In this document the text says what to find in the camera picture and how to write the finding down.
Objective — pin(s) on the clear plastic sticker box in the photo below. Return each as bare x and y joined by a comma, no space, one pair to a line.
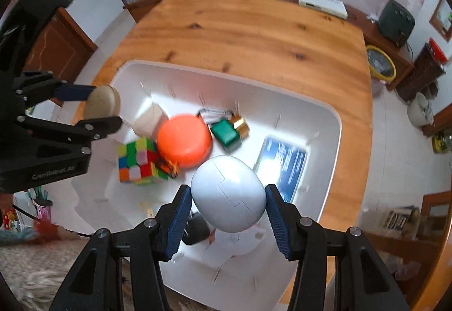
281,164

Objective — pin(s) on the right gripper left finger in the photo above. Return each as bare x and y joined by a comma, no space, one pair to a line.
172,219

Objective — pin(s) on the wooden chair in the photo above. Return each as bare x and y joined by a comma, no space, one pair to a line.
433,253

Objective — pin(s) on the white handheld scanner device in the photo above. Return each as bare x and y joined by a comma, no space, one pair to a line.
223,246

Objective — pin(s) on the colourful rubik cube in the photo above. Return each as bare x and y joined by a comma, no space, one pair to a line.
137,162

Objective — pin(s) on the orange round disc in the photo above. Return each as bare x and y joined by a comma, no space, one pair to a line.
184,140

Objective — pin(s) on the dark green air fryer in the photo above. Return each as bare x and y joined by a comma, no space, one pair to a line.
395,23

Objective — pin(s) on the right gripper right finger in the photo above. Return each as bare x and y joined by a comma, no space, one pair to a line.
284,219

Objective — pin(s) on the white router box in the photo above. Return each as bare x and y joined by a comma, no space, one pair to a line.
333,7

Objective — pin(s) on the black power adapter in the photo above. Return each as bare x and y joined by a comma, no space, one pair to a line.
196,229

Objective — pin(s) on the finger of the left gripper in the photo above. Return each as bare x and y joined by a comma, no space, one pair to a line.
100,128
73,93

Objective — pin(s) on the white egg-shaped device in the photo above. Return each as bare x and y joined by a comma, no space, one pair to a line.
228,194

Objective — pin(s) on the dark wicker basket red lid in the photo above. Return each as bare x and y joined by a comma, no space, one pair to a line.
429,65

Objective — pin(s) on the gold round compact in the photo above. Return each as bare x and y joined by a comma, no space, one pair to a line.
103,102

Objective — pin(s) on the beige block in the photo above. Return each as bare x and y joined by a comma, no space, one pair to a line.
149,122

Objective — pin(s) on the white bucket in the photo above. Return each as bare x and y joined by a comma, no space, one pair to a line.
419,111

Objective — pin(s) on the pink bin yellow rim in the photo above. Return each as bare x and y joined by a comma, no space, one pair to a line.
381,67

